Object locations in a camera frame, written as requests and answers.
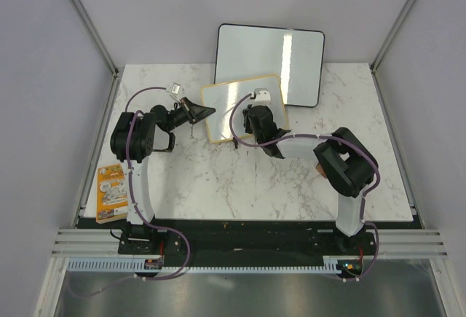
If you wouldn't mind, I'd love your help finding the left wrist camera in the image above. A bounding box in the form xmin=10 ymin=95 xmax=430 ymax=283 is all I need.
xmin=168 ymin=82 xmax=181 ymax=95

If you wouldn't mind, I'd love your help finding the orange booklet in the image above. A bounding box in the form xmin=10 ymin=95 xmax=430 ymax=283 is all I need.
xmin=95 ymin=164 xmax=128 ymax=224

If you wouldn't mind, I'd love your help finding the white slotted cable duct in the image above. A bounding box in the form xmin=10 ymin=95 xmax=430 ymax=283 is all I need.
xmin=67 ymin=257 xmax=341 ymax=274

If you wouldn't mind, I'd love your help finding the large black-framed whiteboard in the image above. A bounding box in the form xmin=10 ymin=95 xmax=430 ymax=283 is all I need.
xmin=214 ymin=23 xmax=325 ymax=108

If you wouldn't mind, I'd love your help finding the purple cable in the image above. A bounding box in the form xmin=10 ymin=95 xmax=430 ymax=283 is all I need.
xmin=229 ymin=93 xmax=382 ymax=283
xmin=65 ymin=85 xmax=194 ymax=298

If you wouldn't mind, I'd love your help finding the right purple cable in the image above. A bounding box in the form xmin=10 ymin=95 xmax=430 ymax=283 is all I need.
xmin=229 ymin=93 xmax=382 ymax=283

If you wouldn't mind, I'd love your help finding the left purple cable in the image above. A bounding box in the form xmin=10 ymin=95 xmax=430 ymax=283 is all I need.
xmin=65 ymin=85 xmax=194 ymax=298

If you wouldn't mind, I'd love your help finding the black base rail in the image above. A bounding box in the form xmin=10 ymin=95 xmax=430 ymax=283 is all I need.
xmin=116 ymin=216 xmax=426 ymax=259

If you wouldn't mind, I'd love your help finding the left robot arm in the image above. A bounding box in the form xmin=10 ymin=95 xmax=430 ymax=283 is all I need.
xmin=110 ymin=98 xmax=216 ymax=225

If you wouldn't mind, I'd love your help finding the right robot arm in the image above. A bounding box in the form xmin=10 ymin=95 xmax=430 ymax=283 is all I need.
xmin=242 ymin=105 xmax=379 ymax=254

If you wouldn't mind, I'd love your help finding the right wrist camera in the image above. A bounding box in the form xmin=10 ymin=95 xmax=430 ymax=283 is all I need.
xmin=251 ymin=88 xmax=272 ymax=106

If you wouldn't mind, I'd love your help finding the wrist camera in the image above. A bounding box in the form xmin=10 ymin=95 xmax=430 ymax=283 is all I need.
xmin=168 ymin=82 xmax=181 ymax=95
xmin=251 ymin=88 xmax=272 ymax=106

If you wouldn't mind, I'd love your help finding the red brown block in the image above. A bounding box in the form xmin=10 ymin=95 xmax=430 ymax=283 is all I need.
xmin=316 ymin=163 xmax=327 ymax=179

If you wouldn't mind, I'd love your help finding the small yellow-framed whiteboard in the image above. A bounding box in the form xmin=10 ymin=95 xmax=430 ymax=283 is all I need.
xmin=201 ymin=74 xmax=289 ymax=143

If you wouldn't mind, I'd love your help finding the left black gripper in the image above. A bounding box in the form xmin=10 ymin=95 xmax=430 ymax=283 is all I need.
xmin=167 ymin=98 xmax=216 ymax=132

